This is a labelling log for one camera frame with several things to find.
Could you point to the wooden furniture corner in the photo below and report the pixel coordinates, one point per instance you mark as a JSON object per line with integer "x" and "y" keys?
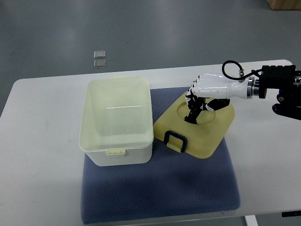
{"x": 284, "y": 4}

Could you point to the upper metal floor plate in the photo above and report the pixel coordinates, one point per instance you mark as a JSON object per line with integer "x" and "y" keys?
{"x": 99, "y": 54}

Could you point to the yellow box lid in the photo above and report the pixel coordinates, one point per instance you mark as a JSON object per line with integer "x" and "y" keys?
{"x": 199, "y": 140}

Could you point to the white table leg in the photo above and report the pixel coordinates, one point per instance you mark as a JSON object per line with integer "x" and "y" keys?
{"x": 251, "y": 220}

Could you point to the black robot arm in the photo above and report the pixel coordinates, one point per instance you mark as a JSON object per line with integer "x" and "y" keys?
{"x": 286, "y": 79}

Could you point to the white storage box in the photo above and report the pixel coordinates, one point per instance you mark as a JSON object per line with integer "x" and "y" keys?
{"x": 117, "y": 123}

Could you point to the blue fabric cushion mat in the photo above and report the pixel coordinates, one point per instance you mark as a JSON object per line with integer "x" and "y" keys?
{"x": 169, "y": 184}

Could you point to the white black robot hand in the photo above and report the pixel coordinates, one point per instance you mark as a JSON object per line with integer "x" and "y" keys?
{"x": 212, "y": 92}

